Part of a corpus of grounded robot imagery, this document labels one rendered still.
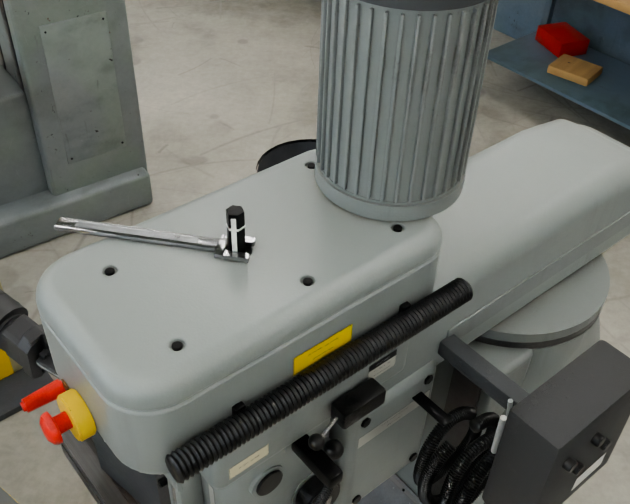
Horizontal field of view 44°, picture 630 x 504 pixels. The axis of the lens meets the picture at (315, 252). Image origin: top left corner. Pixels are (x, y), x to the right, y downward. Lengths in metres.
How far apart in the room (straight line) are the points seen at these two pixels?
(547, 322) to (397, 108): 0.60
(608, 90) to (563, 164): 3.70
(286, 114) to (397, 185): 3.93
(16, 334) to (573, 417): 0.86
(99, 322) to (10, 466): 2.32
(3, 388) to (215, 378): 2.57
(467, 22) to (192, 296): 0.42
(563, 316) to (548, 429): 0.42
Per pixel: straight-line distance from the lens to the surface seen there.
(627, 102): 5.00
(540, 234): 1.26
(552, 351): 1.40
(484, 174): 1.32
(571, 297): 1.43
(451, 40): 0.86
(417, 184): 0.95
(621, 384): 1.09
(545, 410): 1.02
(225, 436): 0.85
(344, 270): 0.90
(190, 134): 4.68
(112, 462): 1.83
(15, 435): 3.24
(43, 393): 1.05
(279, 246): 0.93
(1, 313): 1.38
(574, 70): 5.11
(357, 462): 1.23
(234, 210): 0.89
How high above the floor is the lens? 2.50
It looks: 41 degrees down
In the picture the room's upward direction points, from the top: 2 degrees clockwise
